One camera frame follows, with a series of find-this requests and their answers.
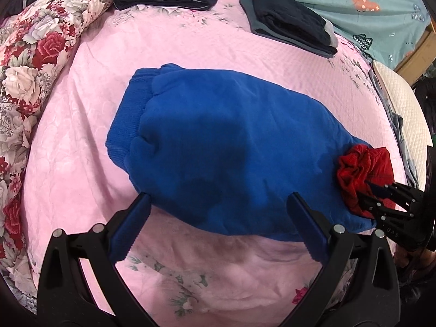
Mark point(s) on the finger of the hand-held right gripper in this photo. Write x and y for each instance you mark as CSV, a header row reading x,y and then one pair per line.
x,y
385,208
391,191

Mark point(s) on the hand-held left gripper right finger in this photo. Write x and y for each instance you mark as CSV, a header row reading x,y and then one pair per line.
x,y
308,226

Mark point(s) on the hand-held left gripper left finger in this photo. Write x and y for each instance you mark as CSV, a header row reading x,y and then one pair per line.
x,y
134,224

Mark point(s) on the blue sweater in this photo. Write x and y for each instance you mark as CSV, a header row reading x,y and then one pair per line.
x,y
221,143

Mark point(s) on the folded dark pants grey cuff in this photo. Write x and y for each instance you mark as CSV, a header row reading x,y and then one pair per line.
x,y
289,17

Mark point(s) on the person's right hand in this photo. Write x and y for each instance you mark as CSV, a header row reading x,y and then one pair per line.
x,y
427,260

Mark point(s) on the white quilted pillow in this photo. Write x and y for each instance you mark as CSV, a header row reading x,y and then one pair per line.
x,y
405,109

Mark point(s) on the pink floral bed sheet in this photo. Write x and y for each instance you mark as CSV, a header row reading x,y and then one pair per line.
x,y
85,109

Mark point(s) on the wooden headboard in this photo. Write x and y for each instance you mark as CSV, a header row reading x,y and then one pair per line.
x,y
419,58

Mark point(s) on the teal printed blanket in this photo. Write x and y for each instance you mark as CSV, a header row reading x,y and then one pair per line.
x,y
340,6

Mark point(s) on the red rose floral quilt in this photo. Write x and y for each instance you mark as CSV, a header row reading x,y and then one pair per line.
x,y
34,58

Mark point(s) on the folded grey garment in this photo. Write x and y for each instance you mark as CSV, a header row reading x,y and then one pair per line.
x,y
253,24

